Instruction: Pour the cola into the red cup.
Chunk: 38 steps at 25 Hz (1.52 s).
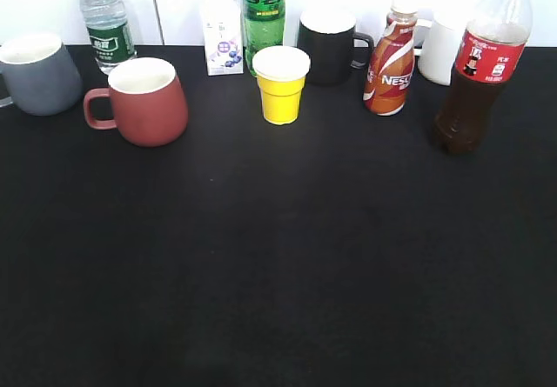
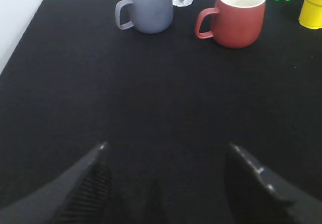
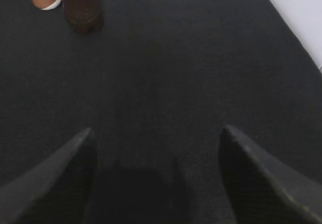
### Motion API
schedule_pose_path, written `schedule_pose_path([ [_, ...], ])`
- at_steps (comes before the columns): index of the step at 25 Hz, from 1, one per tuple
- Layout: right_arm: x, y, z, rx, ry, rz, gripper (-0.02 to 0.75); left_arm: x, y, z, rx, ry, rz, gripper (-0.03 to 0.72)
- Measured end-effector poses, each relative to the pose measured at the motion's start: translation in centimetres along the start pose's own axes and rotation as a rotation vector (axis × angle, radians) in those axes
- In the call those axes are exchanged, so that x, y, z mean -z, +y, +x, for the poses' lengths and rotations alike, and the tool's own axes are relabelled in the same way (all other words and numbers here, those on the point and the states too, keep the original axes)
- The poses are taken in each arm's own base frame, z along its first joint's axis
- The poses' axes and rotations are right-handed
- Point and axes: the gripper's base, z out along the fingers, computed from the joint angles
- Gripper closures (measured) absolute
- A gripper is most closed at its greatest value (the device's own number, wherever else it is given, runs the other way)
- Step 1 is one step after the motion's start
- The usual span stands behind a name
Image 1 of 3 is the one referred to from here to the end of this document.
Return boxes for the clear water bottle green label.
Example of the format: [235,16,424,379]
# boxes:
[79,0,137,75]

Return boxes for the red ceramic mug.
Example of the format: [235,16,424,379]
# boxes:
[83,57,189,147]

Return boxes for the cola bottle red label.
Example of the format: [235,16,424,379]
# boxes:
[433,0,533,154]

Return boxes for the white blueberry milk carton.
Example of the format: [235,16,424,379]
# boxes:
[200,0,244,77]

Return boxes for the grey ceramic mug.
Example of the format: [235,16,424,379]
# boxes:
[1,32,84,117]

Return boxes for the orange nescafe bottle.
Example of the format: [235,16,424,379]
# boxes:
[363,0,418,117]

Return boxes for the black ceramic mug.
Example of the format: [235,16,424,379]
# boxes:
[297,7,375,86]

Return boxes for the white ceramic mug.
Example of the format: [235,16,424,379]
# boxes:
[414,10,466,86]

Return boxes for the green sprite bottle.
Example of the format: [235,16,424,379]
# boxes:
[242,0,285,77]

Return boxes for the yellow plastic cup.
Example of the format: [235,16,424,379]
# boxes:
[252,45,311,125]

